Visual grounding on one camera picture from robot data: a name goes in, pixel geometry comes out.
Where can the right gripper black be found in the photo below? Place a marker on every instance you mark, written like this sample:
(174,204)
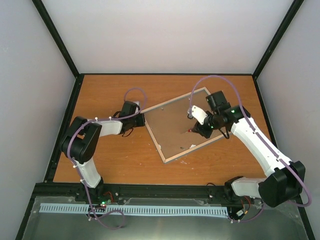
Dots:
(206,134)

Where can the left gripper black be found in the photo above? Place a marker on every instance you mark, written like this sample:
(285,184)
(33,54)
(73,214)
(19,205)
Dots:
(142,122)

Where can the blue picture frame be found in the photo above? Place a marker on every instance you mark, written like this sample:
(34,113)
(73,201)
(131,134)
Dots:
(175,125)

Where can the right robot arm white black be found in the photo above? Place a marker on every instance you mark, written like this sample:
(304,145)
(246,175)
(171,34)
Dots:
(284,179)

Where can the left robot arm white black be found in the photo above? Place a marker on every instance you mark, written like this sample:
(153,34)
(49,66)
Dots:
(81,138)

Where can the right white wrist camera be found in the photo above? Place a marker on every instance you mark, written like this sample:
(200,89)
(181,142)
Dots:
(196,112)

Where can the black mounting rail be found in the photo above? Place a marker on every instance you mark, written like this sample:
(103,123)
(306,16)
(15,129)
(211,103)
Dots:
(209,193)

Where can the light blue slotted cable duct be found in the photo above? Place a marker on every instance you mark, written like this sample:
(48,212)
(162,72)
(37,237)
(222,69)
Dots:
(137,210)

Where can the black enclosure frame post left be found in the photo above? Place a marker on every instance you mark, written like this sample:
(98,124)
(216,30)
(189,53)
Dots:
(47,20)

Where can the black enclosure frame post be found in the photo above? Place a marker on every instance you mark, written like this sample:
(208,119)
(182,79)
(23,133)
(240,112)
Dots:
(281,30)
(47,20)

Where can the black enclosure frame post right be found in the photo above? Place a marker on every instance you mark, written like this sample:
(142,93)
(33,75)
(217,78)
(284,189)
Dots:
(281,30)

